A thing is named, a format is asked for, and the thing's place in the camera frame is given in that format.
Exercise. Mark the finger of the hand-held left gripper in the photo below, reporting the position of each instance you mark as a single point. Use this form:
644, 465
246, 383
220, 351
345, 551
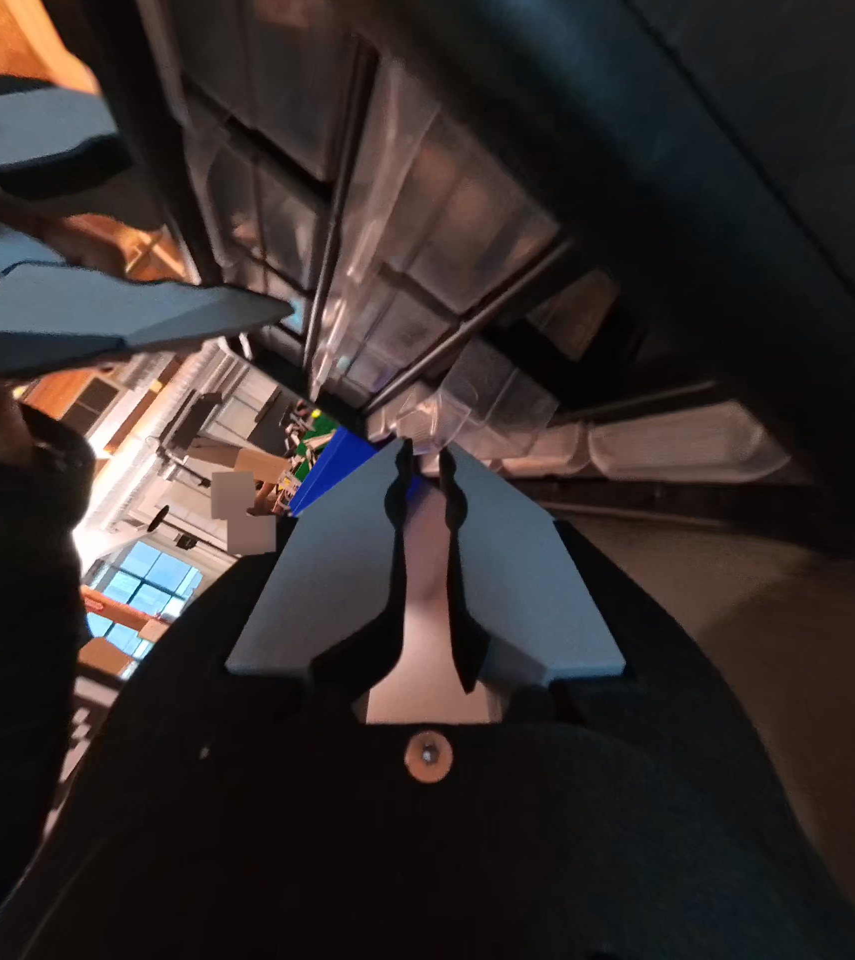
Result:
30, 127
97, 311

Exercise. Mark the person's left forearm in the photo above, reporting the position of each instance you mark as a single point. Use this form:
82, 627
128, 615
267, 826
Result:
7, 637

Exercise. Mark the large window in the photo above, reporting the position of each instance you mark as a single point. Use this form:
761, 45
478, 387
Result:
146, 592

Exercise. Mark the transparent small drawer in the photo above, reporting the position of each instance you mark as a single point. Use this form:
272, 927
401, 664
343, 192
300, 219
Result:
487, 397

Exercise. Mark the cardboard box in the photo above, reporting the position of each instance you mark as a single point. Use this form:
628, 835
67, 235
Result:
262, 466

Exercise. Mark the blue plastic bin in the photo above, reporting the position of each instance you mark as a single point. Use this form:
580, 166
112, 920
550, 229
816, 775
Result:
337, 465

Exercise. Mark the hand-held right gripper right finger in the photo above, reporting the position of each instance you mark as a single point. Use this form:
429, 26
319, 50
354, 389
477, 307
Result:
532, 592

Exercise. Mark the black drawer cabinet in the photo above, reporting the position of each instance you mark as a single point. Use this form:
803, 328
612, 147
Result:
697, 187

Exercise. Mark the grid of clear drawers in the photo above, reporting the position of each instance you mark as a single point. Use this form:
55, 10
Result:
457, 217

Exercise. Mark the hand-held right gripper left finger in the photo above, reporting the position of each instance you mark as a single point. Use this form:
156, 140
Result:
330, 585

